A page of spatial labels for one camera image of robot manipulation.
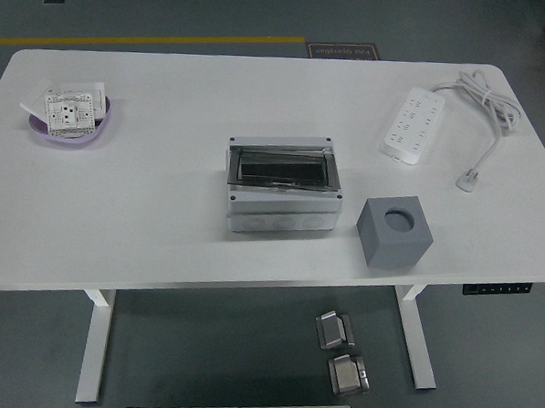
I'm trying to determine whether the grey box with clear lid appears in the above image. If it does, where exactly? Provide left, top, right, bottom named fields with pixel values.
left=220, top=131, right=348, bottom=239

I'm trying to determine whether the grey cube with round hole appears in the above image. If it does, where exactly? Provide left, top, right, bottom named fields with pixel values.
left=353, top=191, right=437, bottom=272

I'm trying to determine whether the small metal block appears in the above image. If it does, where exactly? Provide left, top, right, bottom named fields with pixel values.
left=326, top=351, right=372, bottom=397
left=313, top=309, right=357, bottom=352

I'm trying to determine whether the white power strip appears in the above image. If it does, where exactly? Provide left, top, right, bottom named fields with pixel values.
left=377, top=85, right=447, bottom=167

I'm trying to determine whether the brown floor sign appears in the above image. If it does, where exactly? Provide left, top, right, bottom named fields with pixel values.
left=306, top=39, right=382, bottom=63

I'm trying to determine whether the white table leg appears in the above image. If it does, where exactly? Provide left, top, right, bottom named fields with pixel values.
left=74, top=288, right=117, bottom=406
left=389, top=283, right=442, bottom=391

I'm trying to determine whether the yellow floor tape line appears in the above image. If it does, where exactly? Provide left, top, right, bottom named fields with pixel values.
left=0, top=20, right=307, bottom=63

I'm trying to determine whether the purple shallow bowl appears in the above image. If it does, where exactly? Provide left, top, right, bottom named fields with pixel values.
left=26, top=90, right=113, bottom=149

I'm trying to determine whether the white printed socket module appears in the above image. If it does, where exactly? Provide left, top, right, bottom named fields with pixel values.
left=41, top=89, right=100, bottom=140

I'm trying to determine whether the black table control panel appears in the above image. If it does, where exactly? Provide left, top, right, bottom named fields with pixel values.
left=462, top=281, right=534, bottom=299

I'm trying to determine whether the white flat cover plate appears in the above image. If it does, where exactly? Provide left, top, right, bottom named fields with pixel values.
left=18, top=77, right=54, bottom=123

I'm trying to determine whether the white power cable with plug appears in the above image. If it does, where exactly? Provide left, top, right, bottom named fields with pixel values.
left=425, top=67, right=525, bottom=197

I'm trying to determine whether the white square switch plate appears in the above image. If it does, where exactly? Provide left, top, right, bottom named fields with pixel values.
left=57, top=78, right=113, bottom=119

